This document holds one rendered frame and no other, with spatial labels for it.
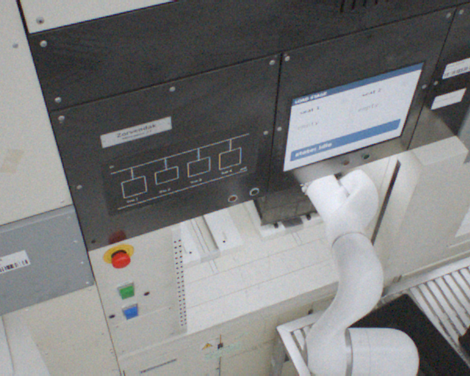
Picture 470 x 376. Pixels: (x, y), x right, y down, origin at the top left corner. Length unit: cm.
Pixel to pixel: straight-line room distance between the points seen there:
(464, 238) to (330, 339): 93
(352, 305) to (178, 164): 44
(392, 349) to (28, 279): 73
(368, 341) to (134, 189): 55
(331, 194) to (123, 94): 75
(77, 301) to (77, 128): 53
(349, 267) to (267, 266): 64
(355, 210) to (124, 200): 57
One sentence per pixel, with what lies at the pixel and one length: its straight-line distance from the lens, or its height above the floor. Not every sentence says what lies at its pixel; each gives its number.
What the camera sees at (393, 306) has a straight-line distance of 197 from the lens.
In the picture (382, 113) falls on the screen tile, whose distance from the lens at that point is 145.
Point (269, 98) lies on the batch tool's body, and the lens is 124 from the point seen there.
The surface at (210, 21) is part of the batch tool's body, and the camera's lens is 108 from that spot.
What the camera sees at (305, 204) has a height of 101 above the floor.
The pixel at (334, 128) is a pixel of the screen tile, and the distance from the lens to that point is 140.
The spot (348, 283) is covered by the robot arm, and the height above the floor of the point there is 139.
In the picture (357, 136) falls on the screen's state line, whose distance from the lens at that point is 146.
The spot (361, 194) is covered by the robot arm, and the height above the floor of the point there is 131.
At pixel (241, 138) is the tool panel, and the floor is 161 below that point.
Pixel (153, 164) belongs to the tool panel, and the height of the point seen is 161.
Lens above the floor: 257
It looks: 53 degrees down
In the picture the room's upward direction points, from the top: 2 degrees clockwise
